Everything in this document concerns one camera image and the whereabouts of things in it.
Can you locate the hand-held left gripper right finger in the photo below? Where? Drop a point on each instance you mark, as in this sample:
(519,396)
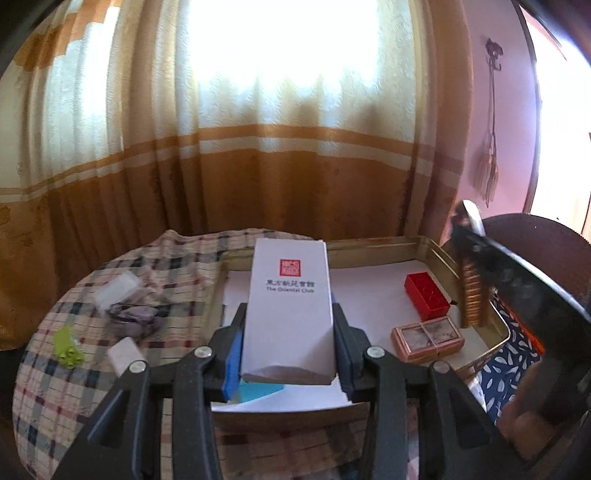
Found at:
(345,369)

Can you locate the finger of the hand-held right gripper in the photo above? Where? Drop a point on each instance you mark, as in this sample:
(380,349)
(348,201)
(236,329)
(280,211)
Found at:
(468,233)

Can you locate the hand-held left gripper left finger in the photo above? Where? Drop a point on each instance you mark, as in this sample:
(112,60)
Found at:
(233,364)

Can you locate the blue toy brick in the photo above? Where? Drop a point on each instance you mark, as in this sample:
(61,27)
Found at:
(258,392)

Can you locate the red toy brick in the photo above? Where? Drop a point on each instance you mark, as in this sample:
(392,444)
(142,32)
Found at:
(427,295)

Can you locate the white box with red label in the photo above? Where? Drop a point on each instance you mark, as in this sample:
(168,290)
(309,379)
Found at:
(288,314)

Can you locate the pink card deck box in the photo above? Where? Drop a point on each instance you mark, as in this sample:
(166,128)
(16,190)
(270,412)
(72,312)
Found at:
(427,341)

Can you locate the gold tin tray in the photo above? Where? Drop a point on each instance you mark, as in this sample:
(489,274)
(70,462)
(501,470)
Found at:
(369,247)

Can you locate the white charger plug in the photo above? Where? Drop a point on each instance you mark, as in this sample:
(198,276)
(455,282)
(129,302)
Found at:
(127,355)

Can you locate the clear plastic box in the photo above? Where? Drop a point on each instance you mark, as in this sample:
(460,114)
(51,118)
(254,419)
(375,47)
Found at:
(115,288)

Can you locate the green toy brick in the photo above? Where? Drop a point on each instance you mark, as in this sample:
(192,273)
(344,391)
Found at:
(67,348)

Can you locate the person's right hand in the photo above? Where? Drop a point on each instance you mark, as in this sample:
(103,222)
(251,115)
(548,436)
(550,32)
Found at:
(526,427)

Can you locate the blue feather-print cloth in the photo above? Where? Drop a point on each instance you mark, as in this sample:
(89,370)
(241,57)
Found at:
(508,364)

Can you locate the dark brown chair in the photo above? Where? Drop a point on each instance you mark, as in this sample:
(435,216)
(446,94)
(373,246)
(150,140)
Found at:
(545,235)

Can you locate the plaid tablecloth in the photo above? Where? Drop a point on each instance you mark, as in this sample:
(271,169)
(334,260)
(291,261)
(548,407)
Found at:
(55,406)

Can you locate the cream and orange curtain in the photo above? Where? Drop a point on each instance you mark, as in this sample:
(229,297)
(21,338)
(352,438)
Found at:
(184,161)

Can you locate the hanging wall tassel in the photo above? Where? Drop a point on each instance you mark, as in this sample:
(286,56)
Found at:
(489,161)

